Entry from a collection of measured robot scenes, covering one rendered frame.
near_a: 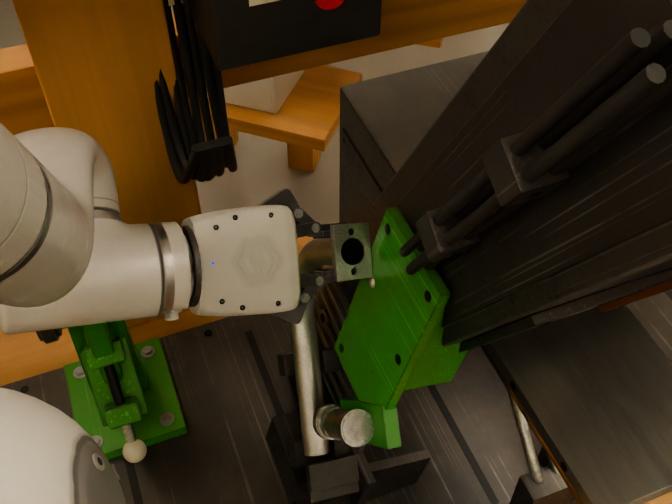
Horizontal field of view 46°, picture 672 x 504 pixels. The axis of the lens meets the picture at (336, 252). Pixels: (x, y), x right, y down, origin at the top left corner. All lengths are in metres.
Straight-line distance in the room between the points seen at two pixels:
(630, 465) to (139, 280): 0.47
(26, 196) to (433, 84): 0.62
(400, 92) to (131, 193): 0.35
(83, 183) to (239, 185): 2.06
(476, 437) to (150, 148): 0.54
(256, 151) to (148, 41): 1.90
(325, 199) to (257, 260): 1.85
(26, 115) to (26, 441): 0.79
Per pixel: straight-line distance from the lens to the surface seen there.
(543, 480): 0.91
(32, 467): 0.25
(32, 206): 0.43
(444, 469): 1.01
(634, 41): 0.37
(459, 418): 1.05
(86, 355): 0.95
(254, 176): 2.66
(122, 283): 0.68
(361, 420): 0.82
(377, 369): 0.80
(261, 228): 0.73
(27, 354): 1.20
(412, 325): 0.73
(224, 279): 0.72
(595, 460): 0.79
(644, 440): 0.82
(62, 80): 0.88
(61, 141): 0.62
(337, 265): 0.76
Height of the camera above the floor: 1.80
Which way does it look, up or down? 48 degrees down
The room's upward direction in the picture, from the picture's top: straight up
